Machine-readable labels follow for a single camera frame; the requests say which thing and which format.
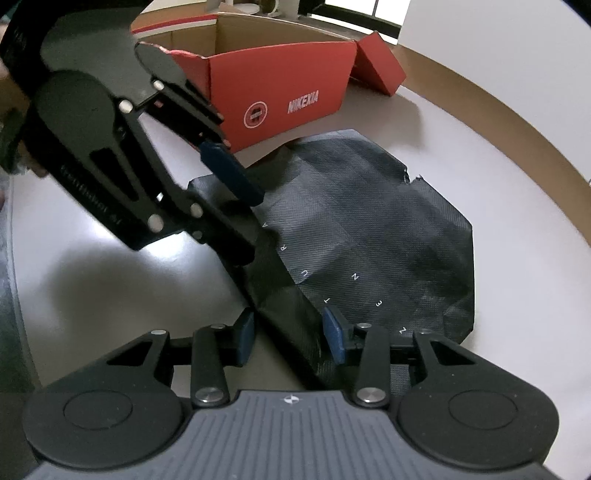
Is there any black shopping bag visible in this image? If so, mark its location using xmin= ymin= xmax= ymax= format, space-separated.
xmin=186 ymin=128 xmax=477 ymax=393

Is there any person's left hand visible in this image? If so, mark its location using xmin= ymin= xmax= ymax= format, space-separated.
xmin=1 ymin=64 xmax=47 ymax=178

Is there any red cardboard shoe box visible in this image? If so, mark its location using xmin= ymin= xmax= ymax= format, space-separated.
xmin=132 ymin=13 xmax=406 ymax=151

